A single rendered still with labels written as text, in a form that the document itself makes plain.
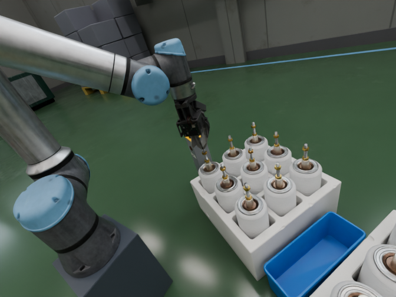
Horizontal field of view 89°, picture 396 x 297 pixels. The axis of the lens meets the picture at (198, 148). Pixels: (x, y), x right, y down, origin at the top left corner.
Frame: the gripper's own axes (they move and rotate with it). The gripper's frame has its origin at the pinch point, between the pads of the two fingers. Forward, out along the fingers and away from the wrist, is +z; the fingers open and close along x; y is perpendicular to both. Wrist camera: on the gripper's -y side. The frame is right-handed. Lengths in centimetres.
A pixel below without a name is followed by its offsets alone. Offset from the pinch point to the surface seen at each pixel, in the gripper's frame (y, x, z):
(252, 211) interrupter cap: 20.9, 16.5, 10.5
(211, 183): 5.4, 0.7, 14.4
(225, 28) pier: -262, -17, -11
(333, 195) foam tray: 5.6, 41.6, 21.9
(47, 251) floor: 27, -86, 36
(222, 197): 14.0, 6.6, 12.2
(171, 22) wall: -307, -105, -37
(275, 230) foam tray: 21.8, 22.2, 17.9
